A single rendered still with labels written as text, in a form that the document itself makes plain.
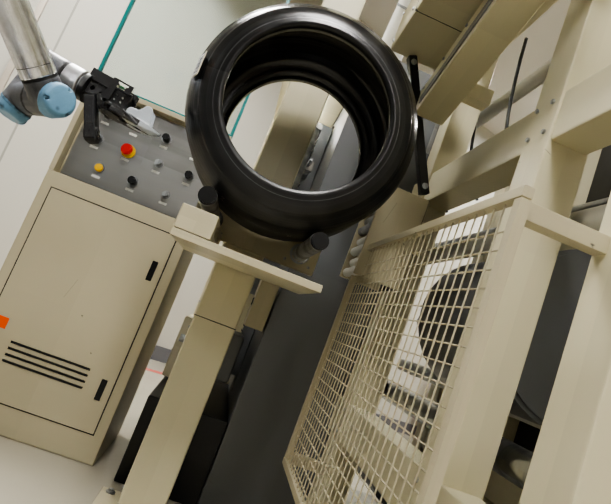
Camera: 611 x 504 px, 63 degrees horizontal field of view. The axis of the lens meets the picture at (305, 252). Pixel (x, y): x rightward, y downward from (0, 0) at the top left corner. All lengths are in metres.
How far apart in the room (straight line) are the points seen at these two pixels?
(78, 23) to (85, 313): 2.97
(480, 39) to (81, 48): 3.46
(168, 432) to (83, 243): 0.75
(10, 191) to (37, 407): 2.48
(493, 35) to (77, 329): 1.58
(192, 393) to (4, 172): 2.99
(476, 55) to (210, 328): 1.05
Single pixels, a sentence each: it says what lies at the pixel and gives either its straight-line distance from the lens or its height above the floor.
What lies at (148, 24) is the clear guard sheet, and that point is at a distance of 2.17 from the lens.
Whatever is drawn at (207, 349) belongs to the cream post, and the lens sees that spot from 1.51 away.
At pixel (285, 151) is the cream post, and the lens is 1.58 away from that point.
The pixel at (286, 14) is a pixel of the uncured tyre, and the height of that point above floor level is 1.37.
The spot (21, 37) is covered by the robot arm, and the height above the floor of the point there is 1.04.
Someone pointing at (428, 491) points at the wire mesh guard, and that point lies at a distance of 0.73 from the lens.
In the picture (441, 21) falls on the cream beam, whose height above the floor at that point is 1.64.
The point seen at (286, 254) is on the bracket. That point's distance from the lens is 1.49.
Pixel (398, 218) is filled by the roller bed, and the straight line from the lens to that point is 1.54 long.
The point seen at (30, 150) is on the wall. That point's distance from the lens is 4.24.
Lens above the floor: 0.70
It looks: 8 degrees up
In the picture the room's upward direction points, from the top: 21 degrees clockwise
